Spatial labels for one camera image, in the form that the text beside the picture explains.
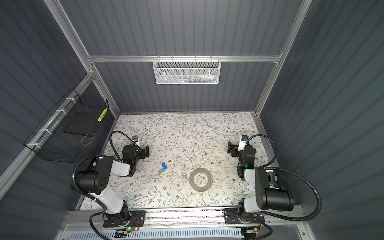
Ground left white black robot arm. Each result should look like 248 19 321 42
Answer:
71 145 150 227

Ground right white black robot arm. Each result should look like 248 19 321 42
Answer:
223 141 295 224

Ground yellow marker pen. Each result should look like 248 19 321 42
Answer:
97 107 108 122

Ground black foam pad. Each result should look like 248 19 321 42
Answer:
63 113 101 137

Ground white tube in basket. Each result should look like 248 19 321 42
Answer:
197 75 219 83

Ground white perforated vent strip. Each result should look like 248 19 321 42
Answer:
67 227 244 240

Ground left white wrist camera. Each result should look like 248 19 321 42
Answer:
132 136 140 145

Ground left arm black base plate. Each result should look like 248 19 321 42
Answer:
103 211 146 228

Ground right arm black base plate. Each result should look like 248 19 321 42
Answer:
222 208 265 225

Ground black wire basket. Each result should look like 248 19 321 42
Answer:
24 90 110 163

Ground white wire mesh basket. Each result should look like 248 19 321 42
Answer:
153 59 222 85

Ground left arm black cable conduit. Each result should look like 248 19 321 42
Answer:
70 130 136 240

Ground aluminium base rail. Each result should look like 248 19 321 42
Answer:
58 205 311 235

